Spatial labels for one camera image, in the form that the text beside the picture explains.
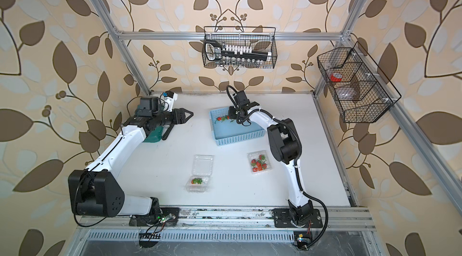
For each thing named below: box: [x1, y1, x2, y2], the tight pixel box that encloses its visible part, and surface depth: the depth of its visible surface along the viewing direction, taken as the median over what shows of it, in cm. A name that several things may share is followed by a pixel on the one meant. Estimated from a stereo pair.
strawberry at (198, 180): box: [191, 177, 203, 184], surface depth 84 cm
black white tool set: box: [203, 39, 273, 66], surface depth 85 cm
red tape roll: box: [330, 72, 343, 83], surface depth 84 cm
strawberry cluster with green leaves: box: [214, 115, 235, 124], surface depth 107 cm
